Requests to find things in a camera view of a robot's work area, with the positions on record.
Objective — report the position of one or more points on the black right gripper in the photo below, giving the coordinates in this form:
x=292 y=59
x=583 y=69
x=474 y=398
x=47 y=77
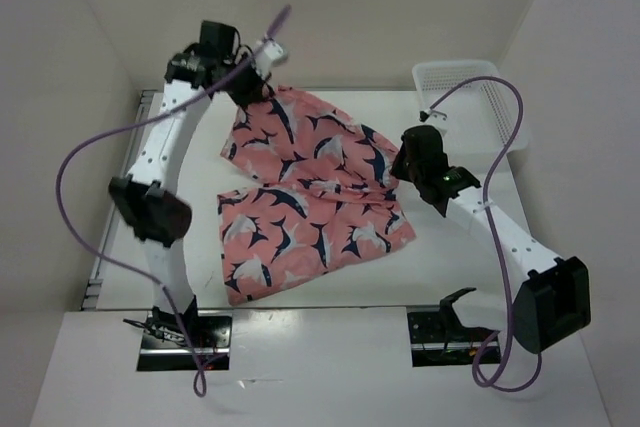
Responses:
x=398 y=169

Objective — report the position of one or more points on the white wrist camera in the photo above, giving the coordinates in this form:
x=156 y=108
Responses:
x=269 y=54
x=435 y=118

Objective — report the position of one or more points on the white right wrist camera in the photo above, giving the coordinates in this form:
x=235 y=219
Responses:
x=435 y=118

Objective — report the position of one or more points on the pink patterned shorts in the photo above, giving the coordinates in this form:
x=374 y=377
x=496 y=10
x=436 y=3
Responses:
x=324 y=197

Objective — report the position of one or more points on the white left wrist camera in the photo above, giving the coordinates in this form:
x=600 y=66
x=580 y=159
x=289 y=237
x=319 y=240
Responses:
x=269 y=54

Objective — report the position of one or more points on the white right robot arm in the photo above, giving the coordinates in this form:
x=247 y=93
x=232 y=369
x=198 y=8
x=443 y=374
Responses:
x=549 y=295

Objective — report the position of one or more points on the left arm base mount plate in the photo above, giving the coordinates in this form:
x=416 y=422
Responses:
x=164 y=349

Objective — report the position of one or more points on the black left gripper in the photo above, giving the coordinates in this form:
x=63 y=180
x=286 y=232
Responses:
x=256 y=94

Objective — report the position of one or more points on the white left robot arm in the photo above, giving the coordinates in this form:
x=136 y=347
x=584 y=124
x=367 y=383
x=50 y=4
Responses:
x=146 y=197

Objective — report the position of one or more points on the white plastic perforated basket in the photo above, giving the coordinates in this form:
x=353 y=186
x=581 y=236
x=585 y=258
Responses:
x=481 y=115

